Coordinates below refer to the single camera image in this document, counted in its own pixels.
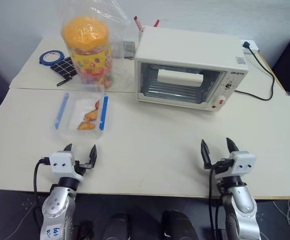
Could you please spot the black grid pouch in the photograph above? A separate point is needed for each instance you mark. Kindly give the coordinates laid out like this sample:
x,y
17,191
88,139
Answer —
x,y
64,67

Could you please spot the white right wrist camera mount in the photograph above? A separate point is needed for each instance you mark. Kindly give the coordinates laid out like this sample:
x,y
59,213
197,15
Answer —
x,y
243,162

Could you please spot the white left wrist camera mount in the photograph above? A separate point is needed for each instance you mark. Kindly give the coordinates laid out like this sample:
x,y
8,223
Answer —
x,y
63,162

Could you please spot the reddish-brown blurry object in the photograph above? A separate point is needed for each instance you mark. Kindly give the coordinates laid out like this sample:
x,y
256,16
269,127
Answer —
x,y
97,104

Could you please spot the white toaster oven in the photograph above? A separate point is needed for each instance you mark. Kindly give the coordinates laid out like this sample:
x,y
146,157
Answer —
x,y
184,50

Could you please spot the white power strip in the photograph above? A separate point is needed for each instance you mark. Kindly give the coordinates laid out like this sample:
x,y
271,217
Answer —
x,y
252,46

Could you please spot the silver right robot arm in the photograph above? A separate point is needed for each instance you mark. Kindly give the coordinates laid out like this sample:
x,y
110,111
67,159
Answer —
x,y
242,207

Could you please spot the red marker pen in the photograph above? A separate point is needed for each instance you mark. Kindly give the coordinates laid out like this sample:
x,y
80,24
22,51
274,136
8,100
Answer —
x,y
137,23

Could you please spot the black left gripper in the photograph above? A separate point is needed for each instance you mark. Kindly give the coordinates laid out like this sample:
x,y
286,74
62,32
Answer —
x,y
80,167

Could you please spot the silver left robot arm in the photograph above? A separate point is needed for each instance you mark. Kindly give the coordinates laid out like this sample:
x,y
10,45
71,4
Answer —
x,y
57,202

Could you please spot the small clear box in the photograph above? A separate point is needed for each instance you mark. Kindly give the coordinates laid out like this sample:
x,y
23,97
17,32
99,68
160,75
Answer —
x,y
129,49

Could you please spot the dark rounded shape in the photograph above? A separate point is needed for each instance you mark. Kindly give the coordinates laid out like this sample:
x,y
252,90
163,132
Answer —
x,y
177,225
118,226

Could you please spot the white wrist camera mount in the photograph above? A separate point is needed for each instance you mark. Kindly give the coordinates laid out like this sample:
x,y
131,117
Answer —
x,y
63,162
243,162

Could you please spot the small red object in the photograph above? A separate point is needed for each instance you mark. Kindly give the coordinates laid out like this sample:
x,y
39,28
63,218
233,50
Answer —
x,y
156,23

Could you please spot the blue tape roll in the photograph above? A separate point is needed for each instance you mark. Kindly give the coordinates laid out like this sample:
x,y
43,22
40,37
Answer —
x,y
44,59

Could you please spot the clear plastic bag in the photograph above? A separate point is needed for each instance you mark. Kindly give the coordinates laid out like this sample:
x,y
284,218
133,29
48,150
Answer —
x,y
119,15

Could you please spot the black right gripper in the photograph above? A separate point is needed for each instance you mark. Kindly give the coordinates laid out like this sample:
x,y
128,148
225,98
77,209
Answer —
x,y
223,168

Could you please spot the clear container with blue clips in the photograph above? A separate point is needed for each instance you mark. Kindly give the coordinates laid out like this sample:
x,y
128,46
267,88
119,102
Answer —
x,y
72,112

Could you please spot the snack jar with orange lid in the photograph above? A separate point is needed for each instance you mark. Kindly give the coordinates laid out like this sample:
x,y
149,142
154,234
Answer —
x,y
89,50

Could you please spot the fried pastry pieces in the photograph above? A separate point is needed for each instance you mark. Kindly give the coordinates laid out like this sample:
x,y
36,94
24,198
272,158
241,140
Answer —
x,y
92,114

